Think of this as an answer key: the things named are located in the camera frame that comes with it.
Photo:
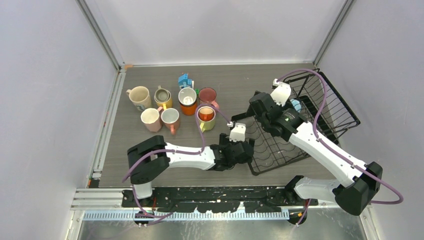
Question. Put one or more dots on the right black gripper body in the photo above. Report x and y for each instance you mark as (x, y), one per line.
(285, 108)

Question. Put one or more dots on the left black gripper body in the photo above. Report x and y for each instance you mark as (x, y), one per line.
(225, 143)

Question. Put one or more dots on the light blue faceted mug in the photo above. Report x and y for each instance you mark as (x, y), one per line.
(296, 105)

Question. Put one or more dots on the lime green mug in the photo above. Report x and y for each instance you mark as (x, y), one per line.
(206, 125)

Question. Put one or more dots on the small orange cup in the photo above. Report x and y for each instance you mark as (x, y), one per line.
(206, 114)

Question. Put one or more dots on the black wire dish rack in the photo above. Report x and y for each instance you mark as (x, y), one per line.
(322, 105)

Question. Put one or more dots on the orange mug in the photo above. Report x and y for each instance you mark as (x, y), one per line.
(189, 110)

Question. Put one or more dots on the salmon pink mug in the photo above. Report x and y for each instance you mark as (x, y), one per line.
(171, 119)

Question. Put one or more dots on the yellow mug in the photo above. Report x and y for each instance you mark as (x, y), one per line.
(164, 104)

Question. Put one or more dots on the light pink mug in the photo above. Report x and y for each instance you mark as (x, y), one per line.
(151, 118)

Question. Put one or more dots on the small beige cup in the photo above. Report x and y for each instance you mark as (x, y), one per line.
(161, 95)

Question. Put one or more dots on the cream patterned mug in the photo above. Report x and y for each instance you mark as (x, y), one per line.
(140, 97)

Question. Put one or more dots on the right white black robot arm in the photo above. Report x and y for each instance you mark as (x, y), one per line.
(356, 182)

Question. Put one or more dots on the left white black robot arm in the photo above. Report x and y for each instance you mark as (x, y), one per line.
(148, 159)

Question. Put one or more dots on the blue white toy house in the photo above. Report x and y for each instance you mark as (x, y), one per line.
(185, 82)

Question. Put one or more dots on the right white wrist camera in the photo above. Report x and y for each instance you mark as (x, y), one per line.
(281, 92)

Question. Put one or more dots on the aluminium rail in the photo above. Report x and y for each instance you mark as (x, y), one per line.
(107, 206)

